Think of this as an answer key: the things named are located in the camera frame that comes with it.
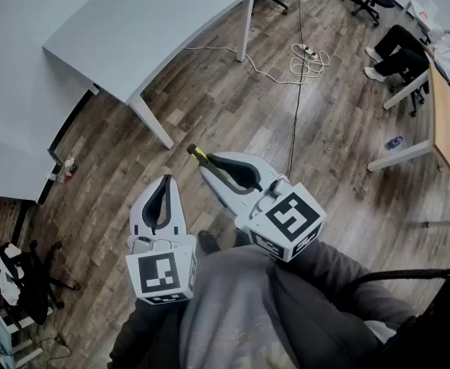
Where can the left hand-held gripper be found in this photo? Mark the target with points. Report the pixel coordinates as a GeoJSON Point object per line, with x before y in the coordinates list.
{"type": "Point", "coordinates": [159, 275]}

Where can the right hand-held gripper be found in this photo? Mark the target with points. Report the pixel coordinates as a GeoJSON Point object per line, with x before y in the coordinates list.
{"type": "Point", "coordinates": [286, 217]}

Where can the yellow black pen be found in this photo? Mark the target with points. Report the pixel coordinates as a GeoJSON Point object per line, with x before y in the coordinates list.
{"type": "Point", "coordinates": [197, 153]}

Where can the person's right forearm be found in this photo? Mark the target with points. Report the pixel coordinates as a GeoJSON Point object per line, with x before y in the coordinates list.
{"type": "Point", "coordinates": [325, 283]}

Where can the person's left forearm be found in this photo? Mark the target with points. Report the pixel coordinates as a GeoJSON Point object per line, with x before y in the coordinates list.
{"type": "Point", "coordinates": [144, 333]}

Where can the person's dark shoe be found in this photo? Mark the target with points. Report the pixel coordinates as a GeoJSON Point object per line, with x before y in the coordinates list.
{"type": "Point", "coordinates": [209, 241]}

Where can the white table leg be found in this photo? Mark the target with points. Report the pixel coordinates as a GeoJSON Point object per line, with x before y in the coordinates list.
{"type": "Point", "coordinates": [245, 25]}
{"type": "Point", "coordinates": [152, 119]}

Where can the red can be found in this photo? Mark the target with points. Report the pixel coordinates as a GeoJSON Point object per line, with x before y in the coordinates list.
{"type": "Point", "coordinates": [68, 175]}

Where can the white cup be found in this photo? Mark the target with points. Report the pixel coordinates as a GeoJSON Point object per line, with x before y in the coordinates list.
{"type": "Point", "coordinates": [52, 175]}

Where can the person's grey shirt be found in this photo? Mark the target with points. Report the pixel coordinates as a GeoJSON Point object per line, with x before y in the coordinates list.
{"type": "Point", "coordinates": [232, 306]}

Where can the white power strip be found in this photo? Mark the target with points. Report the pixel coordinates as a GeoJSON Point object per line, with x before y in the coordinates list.
{"type": "Point", "coordinates": [309, 51]}

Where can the blue bottle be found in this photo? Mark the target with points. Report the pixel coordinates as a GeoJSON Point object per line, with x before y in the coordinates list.
{"type": "Point", "coordinates": [394, 142]}

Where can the white cloth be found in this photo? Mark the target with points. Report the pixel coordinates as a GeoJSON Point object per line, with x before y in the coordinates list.
{"type": "Point", "coordinates": [10, 283]}

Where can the white shelf rack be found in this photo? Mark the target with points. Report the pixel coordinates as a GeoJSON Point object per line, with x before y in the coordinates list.
{"type": "Point", "coordinates": [2, 336]}

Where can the small white table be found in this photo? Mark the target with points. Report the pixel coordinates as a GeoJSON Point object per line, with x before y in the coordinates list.
{"type": "Point", "coordinates": [421, 14]}

